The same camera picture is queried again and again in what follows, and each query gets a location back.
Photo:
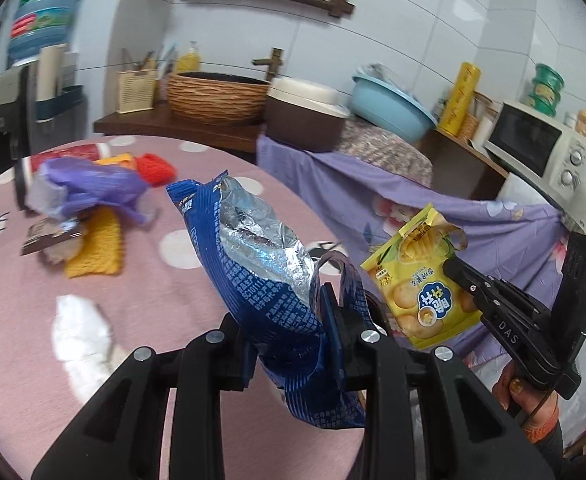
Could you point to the brown wrapper scrap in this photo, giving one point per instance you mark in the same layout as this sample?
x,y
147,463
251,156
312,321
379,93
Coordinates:
x,y
48,232

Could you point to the white tissue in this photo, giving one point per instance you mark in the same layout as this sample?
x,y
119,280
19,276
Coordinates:
x,y
82,341

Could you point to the beige chopstick holder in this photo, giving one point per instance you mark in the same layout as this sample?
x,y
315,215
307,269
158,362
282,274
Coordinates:
x,y
135,91

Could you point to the right hand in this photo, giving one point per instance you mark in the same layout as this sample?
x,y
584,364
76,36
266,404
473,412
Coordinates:
x,y
541,408

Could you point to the purple floral cloth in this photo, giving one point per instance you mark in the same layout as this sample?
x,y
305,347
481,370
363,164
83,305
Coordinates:
x,y
365,206

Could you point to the blue water jug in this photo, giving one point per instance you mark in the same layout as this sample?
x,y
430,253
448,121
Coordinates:
x,y
38,24

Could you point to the yellow chip canister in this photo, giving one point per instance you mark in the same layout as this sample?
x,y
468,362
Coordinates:
x,y
125,160

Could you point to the brown white rice cooker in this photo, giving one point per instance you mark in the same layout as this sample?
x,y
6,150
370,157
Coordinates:
x,y
304,115

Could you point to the woven basket sink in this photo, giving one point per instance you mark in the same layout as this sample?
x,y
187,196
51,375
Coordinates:
x,y
217,99

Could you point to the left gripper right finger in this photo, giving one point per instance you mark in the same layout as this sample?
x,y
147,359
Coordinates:
x,y
466,432

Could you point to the water dispenser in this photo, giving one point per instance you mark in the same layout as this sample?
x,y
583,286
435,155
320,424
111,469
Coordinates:
x,y
20,132

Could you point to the paper cup holder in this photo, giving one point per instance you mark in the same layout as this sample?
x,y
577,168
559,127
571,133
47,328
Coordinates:
x,y
52,97

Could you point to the yellow soap bottle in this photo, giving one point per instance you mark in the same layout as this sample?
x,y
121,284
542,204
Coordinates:
x,y
190,62

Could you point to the purple foil snack bag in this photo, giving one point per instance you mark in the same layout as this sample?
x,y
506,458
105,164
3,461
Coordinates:
x,y
65,187

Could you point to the yellow wrap roll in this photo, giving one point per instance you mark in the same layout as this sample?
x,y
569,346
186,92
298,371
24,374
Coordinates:
x,y
459,100

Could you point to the light blue basin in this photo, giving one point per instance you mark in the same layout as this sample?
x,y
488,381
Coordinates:
x,y
389,108

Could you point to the brass faucet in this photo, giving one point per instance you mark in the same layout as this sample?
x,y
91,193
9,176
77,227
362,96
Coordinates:
x,y
272,64

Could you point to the white microwave oven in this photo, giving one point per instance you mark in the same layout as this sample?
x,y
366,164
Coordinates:
x,y
547,155

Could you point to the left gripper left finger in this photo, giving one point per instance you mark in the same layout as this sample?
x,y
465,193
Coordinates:
x,y
154,401

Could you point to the dark wooden counter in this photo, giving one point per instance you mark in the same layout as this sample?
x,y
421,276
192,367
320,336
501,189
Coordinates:
x,y
161,121

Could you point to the yellow snack packet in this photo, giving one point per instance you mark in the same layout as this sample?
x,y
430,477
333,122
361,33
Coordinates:
x,y
428,308

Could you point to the yellow foam fruit net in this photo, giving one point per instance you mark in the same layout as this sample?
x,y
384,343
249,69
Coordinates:
x,y
102,250

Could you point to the blue foil snack bag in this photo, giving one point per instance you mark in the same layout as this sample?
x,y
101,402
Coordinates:
x,y
270,285

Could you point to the red chip canister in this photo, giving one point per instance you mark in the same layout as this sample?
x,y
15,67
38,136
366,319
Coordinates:
x,y
26,167

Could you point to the red foam fruit net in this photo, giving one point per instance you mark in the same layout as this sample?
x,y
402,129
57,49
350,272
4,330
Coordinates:
x,y
155,170

